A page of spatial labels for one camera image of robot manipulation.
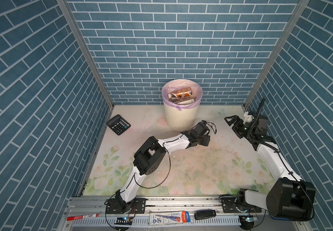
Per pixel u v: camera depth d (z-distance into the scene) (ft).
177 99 3.22
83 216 2.27
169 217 2.28
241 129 2.41
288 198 1.34
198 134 2.38
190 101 2.97
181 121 3.09
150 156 1.79
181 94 3.15
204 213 2.24
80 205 2.48
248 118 2.47
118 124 3.47
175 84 3.23
